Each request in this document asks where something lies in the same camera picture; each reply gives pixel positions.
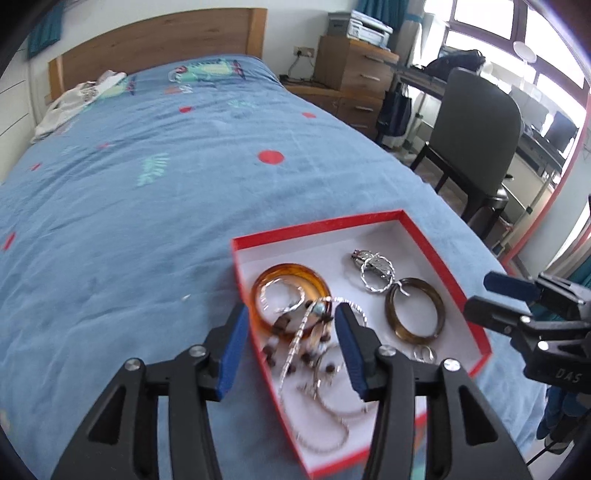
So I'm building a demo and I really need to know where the teal curtain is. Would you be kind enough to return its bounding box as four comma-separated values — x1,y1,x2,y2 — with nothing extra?
356,0,409,29

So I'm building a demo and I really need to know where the white wardrobe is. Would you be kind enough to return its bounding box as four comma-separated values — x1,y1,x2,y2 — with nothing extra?
0,46,35,181

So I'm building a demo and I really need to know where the white garment on bed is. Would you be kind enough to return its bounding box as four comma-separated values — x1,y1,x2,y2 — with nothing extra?
31,70,127,144

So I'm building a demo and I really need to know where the wall power socket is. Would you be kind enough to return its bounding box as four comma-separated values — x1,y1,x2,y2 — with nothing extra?
294,46,315,58

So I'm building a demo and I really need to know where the grey office chair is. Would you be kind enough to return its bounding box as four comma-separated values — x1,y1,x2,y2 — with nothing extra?
410,67,524,241

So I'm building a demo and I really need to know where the wooden drawer cabinet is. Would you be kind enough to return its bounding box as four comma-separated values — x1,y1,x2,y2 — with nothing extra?
283,35,399,140

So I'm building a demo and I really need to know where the beaded bracelet with charms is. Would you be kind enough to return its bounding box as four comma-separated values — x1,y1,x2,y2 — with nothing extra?
260,297,339,375

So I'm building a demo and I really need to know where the dark backpack on desk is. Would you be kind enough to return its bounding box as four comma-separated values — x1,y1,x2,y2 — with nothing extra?
424,49,486,81

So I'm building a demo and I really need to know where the dark hanging bag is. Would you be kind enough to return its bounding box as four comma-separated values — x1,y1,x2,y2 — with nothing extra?
377,83,412,137

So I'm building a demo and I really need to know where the white printer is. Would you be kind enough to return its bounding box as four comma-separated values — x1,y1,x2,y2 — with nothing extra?
327,10,394,49

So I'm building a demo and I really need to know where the silver bead bracelet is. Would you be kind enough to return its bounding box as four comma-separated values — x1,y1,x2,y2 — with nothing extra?
257,281,309,319

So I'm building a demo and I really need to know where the computer monitor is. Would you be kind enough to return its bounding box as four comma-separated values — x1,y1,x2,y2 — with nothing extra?
544,111,578,153

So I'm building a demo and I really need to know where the silver chain necklace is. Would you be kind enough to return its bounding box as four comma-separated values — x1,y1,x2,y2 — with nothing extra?
278,345,371,455

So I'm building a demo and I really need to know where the red jewelry box tray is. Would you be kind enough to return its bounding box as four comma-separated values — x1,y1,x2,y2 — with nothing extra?
231,210,492,479

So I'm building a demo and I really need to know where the round white desk lamp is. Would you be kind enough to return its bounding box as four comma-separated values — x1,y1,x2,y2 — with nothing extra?
513,41,537,64

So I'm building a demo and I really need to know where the blue patterned bedspread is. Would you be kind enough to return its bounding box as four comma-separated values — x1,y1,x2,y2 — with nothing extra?
0,54,548,480

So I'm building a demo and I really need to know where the wooden headboard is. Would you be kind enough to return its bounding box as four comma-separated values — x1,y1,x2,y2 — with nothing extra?
48,8,267,100

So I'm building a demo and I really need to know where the dark olive bangle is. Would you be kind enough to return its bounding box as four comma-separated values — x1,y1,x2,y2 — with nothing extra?
385,277,447,345

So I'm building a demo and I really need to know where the blue white gloved hand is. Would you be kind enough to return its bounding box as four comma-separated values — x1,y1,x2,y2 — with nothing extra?
536,386,590,454

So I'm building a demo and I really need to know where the amber orange bangle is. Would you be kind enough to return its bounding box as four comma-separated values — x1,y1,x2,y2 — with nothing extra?
249,263,331,339

